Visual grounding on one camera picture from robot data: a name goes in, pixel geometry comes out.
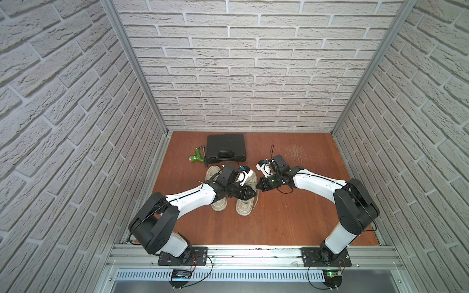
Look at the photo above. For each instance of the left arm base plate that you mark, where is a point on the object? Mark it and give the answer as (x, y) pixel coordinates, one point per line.
(192, 256)

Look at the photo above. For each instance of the right controller board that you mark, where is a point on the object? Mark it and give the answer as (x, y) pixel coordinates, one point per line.
(332, 279)

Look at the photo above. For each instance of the black plastic tool case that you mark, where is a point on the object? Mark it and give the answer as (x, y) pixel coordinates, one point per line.
(226, 147)

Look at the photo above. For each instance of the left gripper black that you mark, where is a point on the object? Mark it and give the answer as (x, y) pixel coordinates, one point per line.
(242, 190)

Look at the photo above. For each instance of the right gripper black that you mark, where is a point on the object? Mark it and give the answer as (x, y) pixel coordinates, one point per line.
(264, 187)

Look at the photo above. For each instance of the aluminium front rail frame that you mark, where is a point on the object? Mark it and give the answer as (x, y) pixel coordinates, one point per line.
(249, 263)

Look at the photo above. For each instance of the corner aluminium post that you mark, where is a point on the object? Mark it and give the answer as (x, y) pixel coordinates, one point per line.
(119, 28)
(391, 33)

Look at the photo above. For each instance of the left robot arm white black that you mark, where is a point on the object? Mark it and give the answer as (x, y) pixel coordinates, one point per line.
(153, 225)

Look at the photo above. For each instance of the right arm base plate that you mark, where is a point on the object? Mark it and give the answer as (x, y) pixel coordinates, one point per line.
(321, 257)

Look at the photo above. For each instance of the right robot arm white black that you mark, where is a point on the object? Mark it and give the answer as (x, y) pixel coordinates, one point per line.
(356, 210)

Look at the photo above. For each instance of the left corner aluminium post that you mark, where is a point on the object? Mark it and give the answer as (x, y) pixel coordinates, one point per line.
(119, 28)

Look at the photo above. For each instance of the green handled tool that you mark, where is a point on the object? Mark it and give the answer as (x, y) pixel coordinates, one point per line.
(197, 157)

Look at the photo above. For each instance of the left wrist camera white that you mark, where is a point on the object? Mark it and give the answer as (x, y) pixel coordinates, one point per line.
(243, 175)

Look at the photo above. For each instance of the right corner aluminium post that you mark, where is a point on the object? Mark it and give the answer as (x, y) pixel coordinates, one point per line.
(391, 33)

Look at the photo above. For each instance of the left controller board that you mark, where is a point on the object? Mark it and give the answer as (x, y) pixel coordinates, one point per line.
(180, 278)

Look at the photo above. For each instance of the beige sneaker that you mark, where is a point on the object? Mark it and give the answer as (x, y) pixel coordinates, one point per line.
(220, 202)
(245, 207)

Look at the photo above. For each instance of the controller board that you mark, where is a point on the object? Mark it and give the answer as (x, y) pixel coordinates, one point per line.
(180, 278)
(332, 279)

